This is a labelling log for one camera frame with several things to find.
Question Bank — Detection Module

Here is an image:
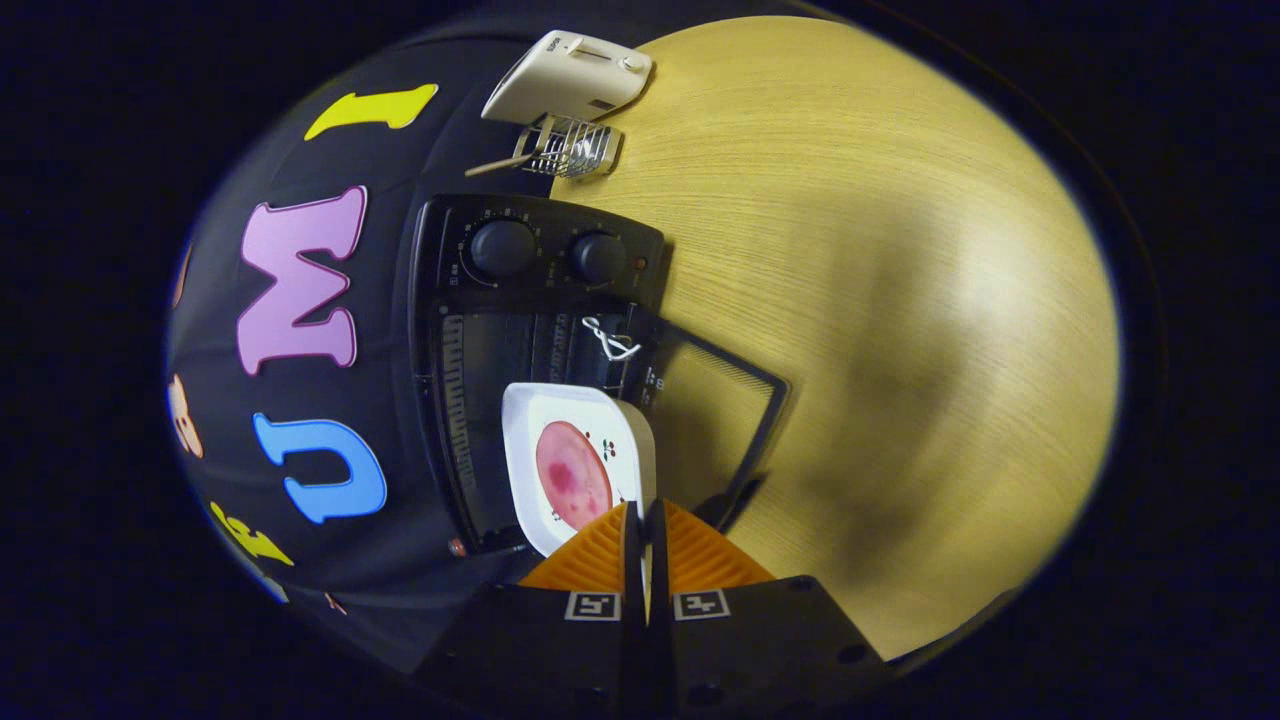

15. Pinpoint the wooden stick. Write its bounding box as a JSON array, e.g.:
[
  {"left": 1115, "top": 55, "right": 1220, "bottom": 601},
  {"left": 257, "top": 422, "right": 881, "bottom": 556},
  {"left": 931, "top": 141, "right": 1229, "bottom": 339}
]
[{"left": 465, "top": 150, "right": 536, "bottom": 179}]

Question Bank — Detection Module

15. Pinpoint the white toaster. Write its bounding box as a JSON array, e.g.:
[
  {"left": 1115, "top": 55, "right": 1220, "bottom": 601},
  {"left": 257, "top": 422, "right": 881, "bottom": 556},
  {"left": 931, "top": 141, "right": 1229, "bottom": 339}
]
[{"left": 481, "top": 30, "right": 654, "bottom": 125}]

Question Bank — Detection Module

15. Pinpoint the pink ham slice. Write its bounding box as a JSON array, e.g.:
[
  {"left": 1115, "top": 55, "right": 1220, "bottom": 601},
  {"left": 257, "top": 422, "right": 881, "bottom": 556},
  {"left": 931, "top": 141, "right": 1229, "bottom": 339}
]
[{"left": 535, "top": 421, "right": 614, "bottom": 531}]

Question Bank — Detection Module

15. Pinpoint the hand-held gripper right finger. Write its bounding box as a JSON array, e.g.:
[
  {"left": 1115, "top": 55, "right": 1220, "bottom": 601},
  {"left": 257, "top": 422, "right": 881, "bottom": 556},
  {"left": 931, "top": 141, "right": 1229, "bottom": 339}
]
[{"left": 645, "top": 498, "right": 886, "bottom": 720}]

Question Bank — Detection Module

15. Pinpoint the black toaster oven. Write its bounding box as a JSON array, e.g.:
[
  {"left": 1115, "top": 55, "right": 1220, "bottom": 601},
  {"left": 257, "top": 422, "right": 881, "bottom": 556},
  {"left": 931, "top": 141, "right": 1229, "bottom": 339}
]
[{"left": 408, "top": 192, "right": 791, "bottom": 556}]

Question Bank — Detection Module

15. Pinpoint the wire utensil holder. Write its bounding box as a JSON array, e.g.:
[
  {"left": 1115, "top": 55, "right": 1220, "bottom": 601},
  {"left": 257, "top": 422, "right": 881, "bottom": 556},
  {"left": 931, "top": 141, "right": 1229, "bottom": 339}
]
[{"left": 513, "top": 113, "right": 623, "bottom": 180}]

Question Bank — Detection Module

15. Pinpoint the white cord loop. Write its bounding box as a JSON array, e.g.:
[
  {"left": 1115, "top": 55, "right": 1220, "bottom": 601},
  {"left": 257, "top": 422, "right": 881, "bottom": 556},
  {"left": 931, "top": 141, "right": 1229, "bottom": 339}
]
[{"left": 582, "top": 316, "right": 642, "bottom": 362}]

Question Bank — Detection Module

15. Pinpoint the white square plate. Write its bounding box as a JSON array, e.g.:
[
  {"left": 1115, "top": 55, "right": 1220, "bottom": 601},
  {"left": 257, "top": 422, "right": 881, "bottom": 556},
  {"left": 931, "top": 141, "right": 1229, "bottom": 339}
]
[{"left": 501, "top": 382, "right": 658, "bottom": 558}]

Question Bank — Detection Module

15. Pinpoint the black backdrop cloth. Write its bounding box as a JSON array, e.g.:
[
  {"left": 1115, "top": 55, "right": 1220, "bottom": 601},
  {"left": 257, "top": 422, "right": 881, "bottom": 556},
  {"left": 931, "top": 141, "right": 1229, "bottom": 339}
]
[{"left": 165, "top": 20, "right": 561, "bottom": 681}]

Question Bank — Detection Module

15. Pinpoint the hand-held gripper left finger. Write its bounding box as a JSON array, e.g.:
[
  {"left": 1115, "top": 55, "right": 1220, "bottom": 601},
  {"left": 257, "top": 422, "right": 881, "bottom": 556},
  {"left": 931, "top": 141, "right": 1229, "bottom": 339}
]
[{"left": 415, "top": 500, "right": 646, "bottom": 720}]

